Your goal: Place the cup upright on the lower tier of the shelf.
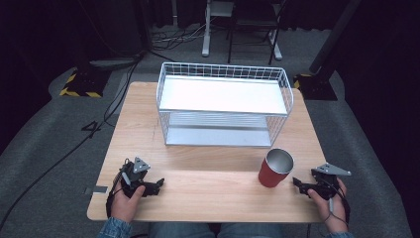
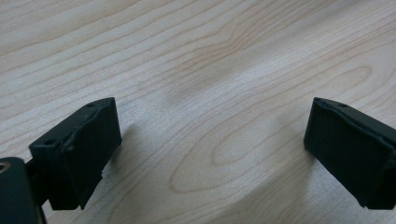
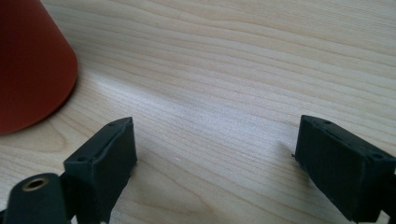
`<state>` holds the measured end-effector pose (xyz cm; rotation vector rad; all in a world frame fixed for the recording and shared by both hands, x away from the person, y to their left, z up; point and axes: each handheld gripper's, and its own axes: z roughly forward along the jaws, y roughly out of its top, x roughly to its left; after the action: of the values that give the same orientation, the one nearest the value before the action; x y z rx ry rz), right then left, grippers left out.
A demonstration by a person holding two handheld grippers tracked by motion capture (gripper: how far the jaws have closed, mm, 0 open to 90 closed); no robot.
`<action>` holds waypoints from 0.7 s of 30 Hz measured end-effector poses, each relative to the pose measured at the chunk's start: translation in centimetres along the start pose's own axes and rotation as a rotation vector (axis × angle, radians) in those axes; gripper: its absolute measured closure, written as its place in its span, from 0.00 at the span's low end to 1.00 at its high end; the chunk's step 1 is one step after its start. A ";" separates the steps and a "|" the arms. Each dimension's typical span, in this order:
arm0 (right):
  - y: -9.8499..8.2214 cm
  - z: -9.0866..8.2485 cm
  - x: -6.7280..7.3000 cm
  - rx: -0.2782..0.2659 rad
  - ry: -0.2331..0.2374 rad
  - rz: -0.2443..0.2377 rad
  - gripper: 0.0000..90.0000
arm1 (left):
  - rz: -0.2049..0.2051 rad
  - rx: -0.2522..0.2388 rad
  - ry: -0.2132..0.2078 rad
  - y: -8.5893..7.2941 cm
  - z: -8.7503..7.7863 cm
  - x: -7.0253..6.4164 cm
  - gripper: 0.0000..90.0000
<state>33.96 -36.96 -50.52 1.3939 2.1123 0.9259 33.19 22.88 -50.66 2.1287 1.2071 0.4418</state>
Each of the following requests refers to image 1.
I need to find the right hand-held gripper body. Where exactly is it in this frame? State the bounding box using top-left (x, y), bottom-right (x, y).
top-left (309, 162), bottom-right (353, 201)

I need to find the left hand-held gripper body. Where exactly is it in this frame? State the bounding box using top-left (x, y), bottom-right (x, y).
top-left (120, 156), bottom-right (157, 199)

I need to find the red metal cup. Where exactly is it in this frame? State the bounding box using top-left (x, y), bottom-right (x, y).
top-left (258, 148), bottom-right (295, 189)

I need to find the white wire shelf rack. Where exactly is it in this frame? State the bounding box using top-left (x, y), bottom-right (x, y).
top-left (155, 61), bottom-right (295, 149)

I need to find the person's right hand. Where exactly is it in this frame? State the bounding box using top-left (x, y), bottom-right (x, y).
top-left (306, 178), bottom-right (350, 234)

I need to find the person's left hand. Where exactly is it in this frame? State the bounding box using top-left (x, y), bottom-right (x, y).
top-left (109, 182), bottom-right (147, 225)

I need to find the grey tape strip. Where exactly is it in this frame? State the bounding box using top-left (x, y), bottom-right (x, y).
top-left (84, 185), bottom-right (109, 195)

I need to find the black yellow-striped stand base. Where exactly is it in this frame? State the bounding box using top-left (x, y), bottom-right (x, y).
top-left (58, 66), bottom-right (112, 99)
top-left (292, 72), bottom-right (339, 101)

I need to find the black slanted stand pole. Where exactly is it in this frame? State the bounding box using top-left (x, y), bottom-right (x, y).
top-left (308, 0), bottom-right (363, 75)

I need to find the white metal stand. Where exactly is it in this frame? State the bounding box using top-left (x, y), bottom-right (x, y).
top-left (201, 0), bottom-right (283, 61)

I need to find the right hand-held gripper black cable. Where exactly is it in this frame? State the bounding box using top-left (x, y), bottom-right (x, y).
top-left (317, 177), bottom-right (352, 233)

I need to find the hand-held gripper black cable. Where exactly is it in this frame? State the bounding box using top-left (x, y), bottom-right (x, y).
top-left (317, 177), bottom-right (352, 233)
top-left (105, 159), bottom-right (132, 220)

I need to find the left hand-held gripper black cable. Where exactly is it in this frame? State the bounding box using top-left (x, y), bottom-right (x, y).
top-left (105, 159), bottom-right (132, 220)

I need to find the long black floor cable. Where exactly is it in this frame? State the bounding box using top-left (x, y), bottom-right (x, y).
top-left (0, 59), bottom-right (142, 231)

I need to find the bundle of floor cables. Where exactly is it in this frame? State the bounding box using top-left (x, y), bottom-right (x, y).
top-left (151, 18), bottom-right (212, 45)

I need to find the black metal chair frame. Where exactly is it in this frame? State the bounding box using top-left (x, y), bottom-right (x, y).
top-left (226, 0), bottom-right (289, 66)

